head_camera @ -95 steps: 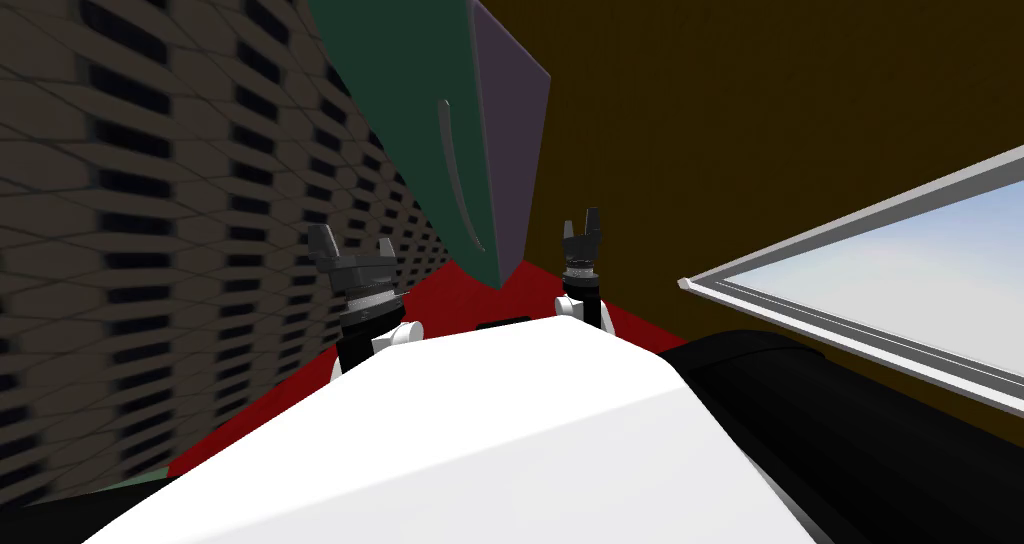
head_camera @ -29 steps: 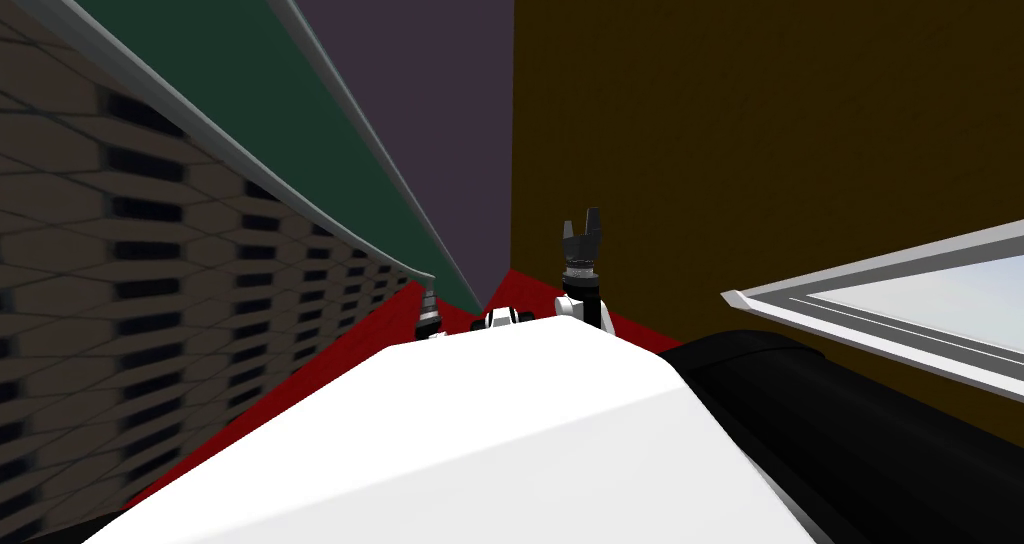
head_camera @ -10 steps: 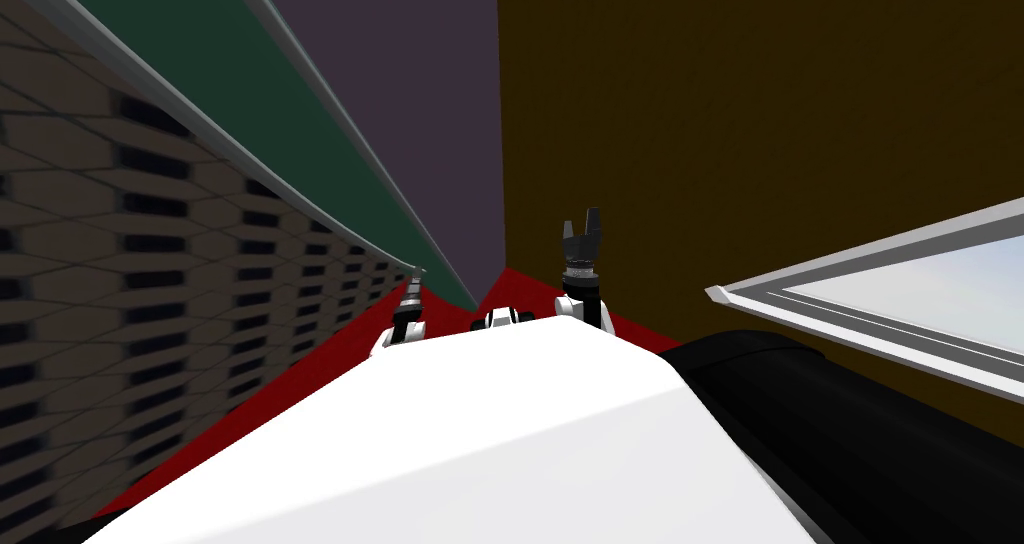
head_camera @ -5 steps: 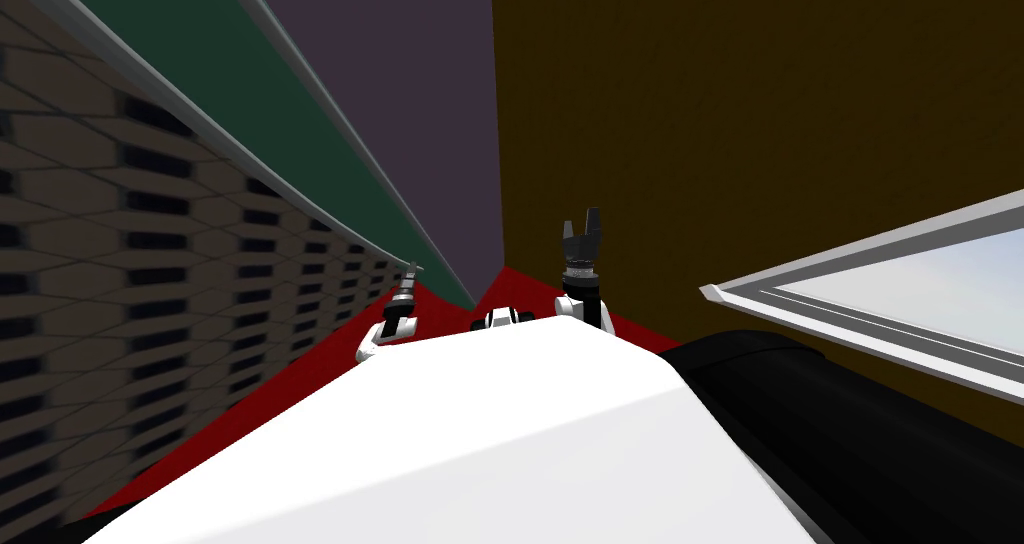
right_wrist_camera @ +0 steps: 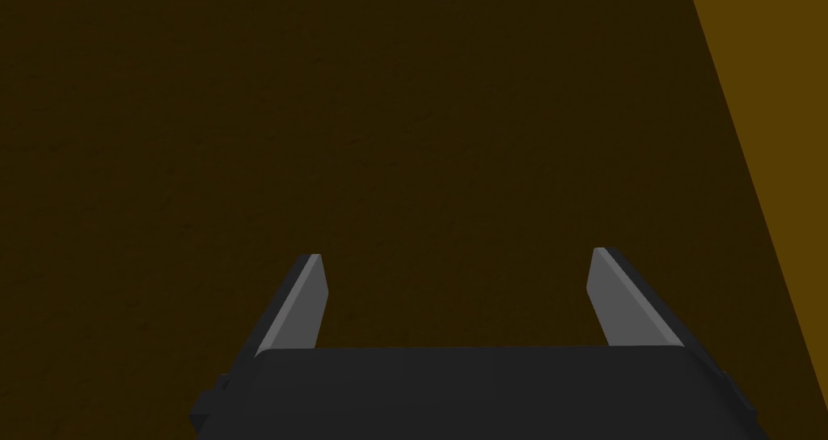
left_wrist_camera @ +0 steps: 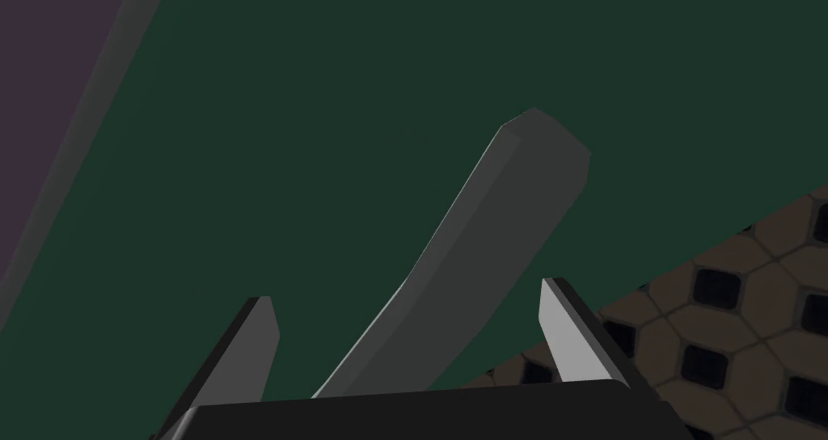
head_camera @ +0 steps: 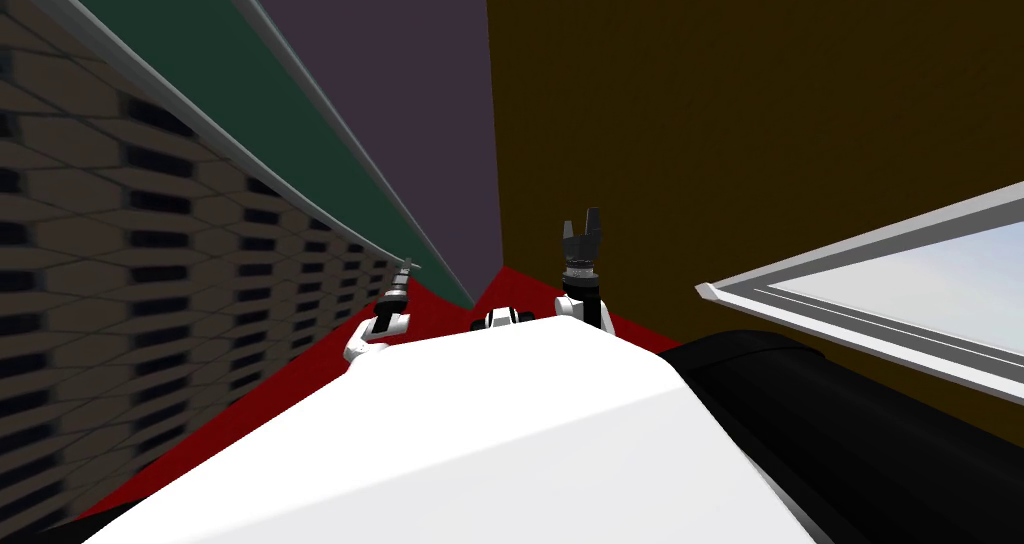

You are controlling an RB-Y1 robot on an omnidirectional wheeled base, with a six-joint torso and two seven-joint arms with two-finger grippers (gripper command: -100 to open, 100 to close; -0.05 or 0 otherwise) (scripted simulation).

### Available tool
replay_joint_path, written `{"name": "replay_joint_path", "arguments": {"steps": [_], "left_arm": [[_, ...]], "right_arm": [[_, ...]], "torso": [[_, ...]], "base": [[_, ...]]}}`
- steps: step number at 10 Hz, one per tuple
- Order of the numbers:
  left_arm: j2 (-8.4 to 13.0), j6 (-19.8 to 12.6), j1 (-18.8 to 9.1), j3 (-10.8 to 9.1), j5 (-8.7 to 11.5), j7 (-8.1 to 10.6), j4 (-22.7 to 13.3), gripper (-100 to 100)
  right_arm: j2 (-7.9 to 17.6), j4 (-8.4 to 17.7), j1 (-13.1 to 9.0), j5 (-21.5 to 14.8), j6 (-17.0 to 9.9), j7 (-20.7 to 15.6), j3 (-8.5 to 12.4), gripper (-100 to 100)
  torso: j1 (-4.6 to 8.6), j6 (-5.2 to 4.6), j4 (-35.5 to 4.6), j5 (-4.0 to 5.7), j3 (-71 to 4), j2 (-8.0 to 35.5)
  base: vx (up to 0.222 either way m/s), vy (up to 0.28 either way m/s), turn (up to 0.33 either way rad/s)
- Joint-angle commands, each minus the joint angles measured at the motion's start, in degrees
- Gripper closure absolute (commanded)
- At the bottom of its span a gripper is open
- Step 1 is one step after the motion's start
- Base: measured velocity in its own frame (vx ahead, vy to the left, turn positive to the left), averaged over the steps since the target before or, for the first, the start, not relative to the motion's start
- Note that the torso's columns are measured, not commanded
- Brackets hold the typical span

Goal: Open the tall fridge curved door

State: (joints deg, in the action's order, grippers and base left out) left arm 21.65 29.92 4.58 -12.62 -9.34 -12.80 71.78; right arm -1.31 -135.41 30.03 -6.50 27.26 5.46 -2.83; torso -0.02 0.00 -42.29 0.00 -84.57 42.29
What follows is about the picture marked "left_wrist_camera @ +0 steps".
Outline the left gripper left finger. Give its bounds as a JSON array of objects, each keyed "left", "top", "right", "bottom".
[{"left": 169, "top": 294, "right": 281, "bottom": 425}]

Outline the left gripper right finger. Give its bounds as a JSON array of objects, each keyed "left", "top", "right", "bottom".
[{"left": 538, "top": 277, "right": 653, "bottom": 392}]

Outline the grey curved door handle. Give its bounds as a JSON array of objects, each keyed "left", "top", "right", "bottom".
[{"left": 310, "top": 107, "right": 592, "bottom": 400}]

